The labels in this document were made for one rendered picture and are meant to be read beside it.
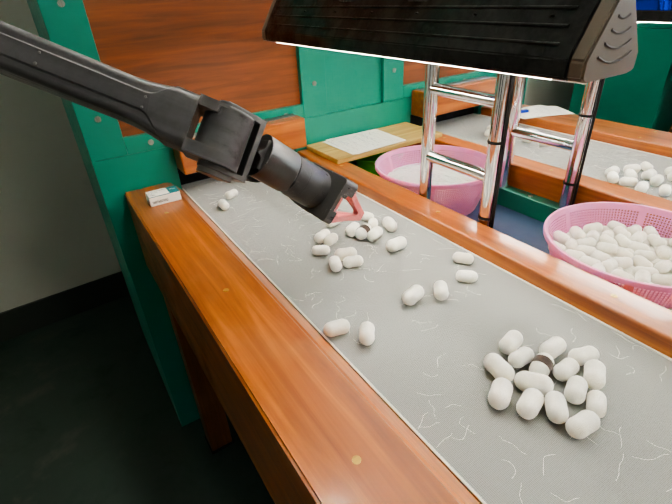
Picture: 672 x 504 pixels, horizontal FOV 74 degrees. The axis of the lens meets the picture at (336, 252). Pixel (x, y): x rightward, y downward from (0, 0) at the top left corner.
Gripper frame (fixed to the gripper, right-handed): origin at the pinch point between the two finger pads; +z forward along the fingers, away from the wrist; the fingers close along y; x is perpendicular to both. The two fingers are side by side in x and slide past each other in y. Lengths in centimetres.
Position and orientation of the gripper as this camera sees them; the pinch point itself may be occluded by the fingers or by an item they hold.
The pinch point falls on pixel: (357, 214)
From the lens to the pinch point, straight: 69.1
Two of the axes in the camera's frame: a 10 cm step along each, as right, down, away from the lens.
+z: 6.8, 3.3, 6.6
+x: -5.1, 8.6, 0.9
